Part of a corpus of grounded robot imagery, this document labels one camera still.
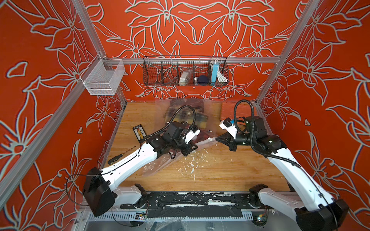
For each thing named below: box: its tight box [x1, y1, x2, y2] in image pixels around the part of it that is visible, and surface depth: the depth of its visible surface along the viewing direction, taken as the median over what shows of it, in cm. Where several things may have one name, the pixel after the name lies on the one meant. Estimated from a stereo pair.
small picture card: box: [132, 124, 147, 143], surface depth 102 cm
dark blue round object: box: [198, 75, 210, 87], surface depth 97 cm
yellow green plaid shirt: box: [164, 106, 209, 129], surface depth 102 cm
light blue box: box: [211, 63, 219, 83], surface depth 89 cm
